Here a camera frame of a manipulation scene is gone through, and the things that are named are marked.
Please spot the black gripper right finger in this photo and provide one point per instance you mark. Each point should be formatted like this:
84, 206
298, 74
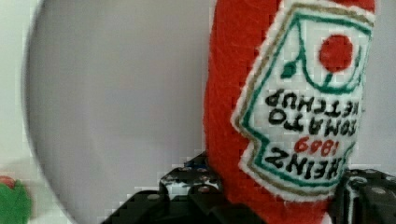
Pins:
364, 197

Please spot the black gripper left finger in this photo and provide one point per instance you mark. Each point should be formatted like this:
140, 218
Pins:
190, 194

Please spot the red plush ketchup bottle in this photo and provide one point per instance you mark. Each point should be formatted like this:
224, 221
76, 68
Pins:
283, 101

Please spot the grey round plate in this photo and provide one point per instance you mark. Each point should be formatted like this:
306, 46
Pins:
114, 96

